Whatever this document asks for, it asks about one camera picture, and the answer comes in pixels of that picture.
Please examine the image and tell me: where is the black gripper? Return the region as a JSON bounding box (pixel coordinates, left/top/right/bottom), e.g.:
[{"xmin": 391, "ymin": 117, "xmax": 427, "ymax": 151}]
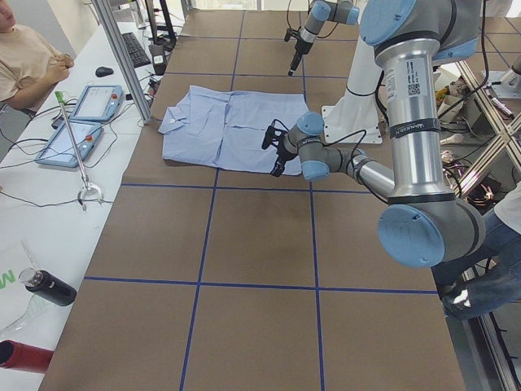
[
  {"xmin": 287, "ymin": 38, "xmax": 313, "ymax": 77},
  {"xmin": 270, "ymin": 147, "xmax": 297, "ymax": 178}
]

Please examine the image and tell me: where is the light blue striped shirt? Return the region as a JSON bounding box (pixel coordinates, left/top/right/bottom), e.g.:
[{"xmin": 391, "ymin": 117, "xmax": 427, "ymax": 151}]
[{"xmin": 159, "ymin": 86, "xmax": 309, "ymax": 174}]

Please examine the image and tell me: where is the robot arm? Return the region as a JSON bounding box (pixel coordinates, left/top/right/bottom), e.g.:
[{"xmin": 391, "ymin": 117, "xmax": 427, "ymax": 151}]
[
  {"xmin": 262, "ymin": 1, "xmax": 485, "ymax": 267},
  {"xmin": 284, "ymin": 1, "xmax": 361, "ymax": 76}
]

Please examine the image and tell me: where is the black keyboard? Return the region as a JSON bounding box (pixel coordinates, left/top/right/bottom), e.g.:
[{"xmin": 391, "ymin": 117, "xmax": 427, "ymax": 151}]
[{"xmin": 121, "ymin": 33, "xmax": 151, "ymax": 68}]

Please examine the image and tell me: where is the upper teach pendant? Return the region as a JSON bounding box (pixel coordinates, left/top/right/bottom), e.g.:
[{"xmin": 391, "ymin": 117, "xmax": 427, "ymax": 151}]
[{"xmin": 69, "ymin": 85, "xmax": 125, "ymax": 123}]

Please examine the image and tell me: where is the teach pendant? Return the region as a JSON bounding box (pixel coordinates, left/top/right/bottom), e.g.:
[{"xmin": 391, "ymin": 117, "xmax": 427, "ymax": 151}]
[
  {"xmin": 34, "ymin": 121, "xmax": 103, "ymax": 168},
  {"xmin": 69, "ymin": 85, "xmax": 125, "ymax": 123}
]

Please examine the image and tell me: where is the reacher grabber tool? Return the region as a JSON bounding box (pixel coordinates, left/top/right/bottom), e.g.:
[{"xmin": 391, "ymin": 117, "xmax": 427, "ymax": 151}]
[{"xmin": 55, "ymin": 91, "xmax": 103, "ymax": 212}]

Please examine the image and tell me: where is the black computer mouse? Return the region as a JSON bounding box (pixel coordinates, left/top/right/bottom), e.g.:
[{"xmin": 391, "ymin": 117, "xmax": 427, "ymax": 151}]
[{"xmin": 94, "ymin": 66, "xmax": 114, "ymax": 77}]

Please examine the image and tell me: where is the lower teach pendant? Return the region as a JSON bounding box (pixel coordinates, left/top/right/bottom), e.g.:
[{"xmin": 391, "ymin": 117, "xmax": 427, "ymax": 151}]
[{"xmin": 34, "ymin": 121, "xmax": 103, "ymax": 168}]

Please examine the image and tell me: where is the standing person in jeans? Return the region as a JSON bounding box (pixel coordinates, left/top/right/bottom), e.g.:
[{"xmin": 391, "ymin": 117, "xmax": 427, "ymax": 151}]
[{"xmin": 430, "ymin": 191, "xmax": 521, "ymax": 323}]

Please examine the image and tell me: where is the black water bottle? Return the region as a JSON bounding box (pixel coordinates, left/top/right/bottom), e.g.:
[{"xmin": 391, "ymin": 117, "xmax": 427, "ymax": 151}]
[{"xmin": 19, "ymin": 268, "xmax": 77, "ymax": 306}]

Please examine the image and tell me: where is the seated person beige shirt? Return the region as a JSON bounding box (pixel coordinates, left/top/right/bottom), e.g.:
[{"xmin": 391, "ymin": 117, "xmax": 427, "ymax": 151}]
[{"xmin": 1, "ymin": 1, "xmax": 75, "ymax": 115}]

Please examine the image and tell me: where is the red cylinder bottle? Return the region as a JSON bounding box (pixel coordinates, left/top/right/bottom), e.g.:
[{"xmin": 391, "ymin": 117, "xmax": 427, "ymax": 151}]
[{"xmin": 1, "ymin": 340, "xmax": 54, "ymax": 374}]

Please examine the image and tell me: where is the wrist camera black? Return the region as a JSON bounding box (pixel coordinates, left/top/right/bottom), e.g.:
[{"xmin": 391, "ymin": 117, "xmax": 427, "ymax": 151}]
[
  {"xmin": 283, "ymin": 27, "xmax": 301, "ymax": 42},
  {"xmin": 261, "ymin": 119, "xmax": 289, "ymax": 150}
]

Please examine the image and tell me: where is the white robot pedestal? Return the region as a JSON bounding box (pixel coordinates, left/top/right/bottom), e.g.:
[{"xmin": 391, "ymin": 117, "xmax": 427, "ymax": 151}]
[{"xmin": 322, "ymin": 39, "xmax": 383, "ymax": 144}]

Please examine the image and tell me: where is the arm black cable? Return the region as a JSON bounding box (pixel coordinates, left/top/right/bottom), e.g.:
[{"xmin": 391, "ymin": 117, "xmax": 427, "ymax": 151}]
[{"xmin": 321, "ymin": 129, "xmax": 392, "ymax": 204}]

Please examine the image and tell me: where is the aluminium frame column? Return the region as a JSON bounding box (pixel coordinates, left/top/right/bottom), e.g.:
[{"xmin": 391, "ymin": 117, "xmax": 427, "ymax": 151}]
[{"xmin": 91, "ymin": 0, "xmax": 152, "ymax": 124}]

